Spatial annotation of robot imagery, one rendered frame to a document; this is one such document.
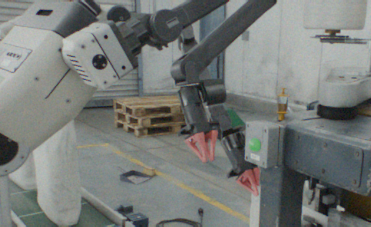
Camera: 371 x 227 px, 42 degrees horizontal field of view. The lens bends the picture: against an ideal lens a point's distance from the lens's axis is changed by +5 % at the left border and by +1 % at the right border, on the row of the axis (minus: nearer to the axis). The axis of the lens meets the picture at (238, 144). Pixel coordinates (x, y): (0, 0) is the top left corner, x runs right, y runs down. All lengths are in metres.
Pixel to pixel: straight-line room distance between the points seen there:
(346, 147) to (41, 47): 0.78
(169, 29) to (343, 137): 0.53
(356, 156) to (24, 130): 0.85
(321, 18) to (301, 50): 6.90
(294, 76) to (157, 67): 2.79
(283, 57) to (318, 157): 7.56
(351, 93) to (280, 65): 7.49
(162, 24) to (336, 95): 0.46
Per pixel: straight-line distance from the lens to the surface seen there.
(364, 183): 0.90
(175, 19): 1.22
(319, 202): 1.22
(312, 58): 8.01
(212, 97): 1.26
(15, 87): 1.29
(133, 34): 1.19
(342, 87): 1.07
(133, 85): 9.19
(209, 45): 1.28
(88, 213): 3.08
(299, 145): 0.99
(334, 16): 1.29
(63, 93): 1.29
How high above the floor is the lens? 1.53
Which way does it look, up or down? 14 degrees down
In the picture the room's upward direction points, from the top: 2 degrees clockwise
